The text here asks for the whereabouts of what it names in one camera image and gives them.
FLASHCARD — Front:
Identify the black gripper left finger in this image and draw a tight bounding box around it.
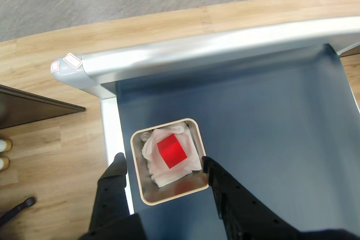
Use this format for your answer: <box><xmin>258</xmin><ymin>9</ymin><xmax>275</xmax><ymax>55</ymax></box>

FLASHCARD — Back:
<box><xmin>88</xmin><ymin>152</ymin><xmax>131</xmax><ymax>233</ymax></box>

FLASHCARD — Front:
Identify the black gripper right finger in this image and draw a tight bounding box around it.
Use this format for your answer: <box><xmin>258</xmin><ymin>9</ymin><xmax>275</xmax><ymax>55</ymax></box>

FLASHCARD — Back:
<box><xmin>201</xmin><ymin>155</ymin><xmax>302</xmax><ymax>240</ymax></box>

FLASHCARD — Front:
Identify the red cube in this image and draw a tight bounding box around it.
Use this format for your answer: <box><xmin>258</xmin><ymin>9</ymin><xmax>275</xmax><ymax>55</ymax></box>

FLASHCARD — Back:
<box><xmin>156</xmin><ymin>134</ymin><xmax>188</xmax><ymax>170</ymax></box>

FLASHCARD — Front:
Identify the beige square box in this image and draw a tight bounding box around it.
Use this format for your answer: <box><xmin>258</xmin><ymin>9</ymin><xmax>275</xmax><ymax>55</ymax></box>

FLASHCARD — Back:
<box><xmin>130</xmin><ymin>117</ymin><xmax>210</xmax><ymax>206</ymax></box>

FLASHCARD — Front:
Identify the white crumpled tissue paper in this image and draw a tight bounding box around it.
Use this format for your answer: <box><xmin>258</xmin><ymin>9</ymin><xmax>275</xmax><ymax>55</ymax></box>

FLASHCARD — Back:
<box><xmin>139</xmin><ymin>121</ymin><xmax>202</xmax><ymax>188</ymax></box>

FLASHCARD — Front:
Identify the dark brown panel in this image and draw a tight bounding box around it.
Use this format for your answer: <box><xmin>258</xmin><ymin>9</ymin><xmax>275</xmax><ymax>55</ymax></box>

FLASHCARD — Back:
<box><xmin>0</xmin><ymin>84</ymin><xmax>87</xmax><ymax>130</ymax></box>

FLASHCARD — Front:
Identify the silver mat roll tube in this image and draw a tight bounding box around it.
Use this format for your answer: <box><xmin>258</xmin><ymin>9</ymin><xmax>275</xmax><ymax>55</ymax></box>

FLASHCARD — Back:
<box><xmin>50</xmin><ymin>16</ymin><xmax>360</xmax><ymax>99</ymax></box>

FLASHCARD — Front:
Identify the silver mat edge rail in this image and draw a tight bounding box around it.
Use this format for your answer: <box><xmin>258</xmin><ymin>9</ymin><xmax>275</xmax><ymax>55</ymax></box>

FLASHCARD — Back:
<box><xmin>100</xmin><ymin>96</ymin><xmax>134</xmax><ymax>215</ymax></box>

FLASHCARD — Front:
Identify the black handle tool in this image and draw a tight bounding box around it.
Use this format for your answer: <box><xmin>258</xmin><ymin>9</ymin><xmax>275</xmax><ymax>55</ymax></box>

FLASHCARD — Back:
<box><xmin>0</xmin><ymin>196</ymin><xmax>37</xmax><ymax>226</ymax></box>

